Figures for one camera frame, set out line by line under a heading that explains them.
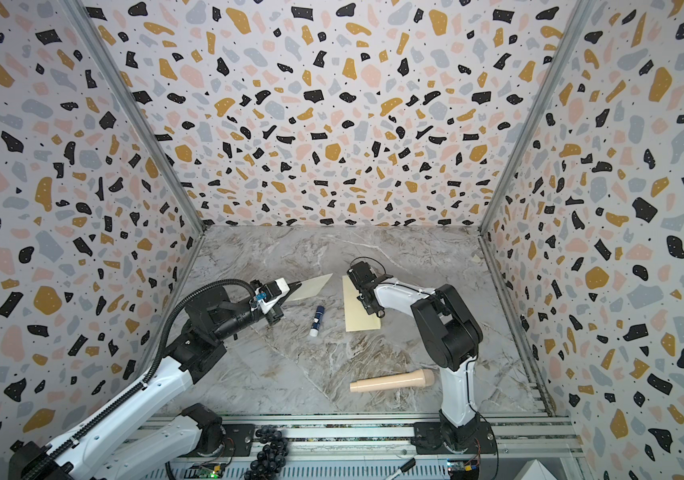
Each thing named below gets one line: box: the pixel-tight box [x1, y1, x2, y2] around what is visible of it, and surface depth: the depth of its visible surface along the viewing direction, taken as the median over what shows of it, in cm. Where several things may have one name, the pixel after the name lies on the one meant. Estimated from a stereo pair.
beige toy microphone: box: [349, 369, 435, 393], surface depth 84 cm
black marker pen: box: [385, 457, 416, 480], surface depth 72 cm
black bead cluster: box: [244, 425, 289, 480], surface depth 70 cm
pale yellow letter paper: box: [342, 275, 381, 332], surface depth 96 cm
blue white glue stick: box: [309, 305, 325, 337], surface depth 95 cm
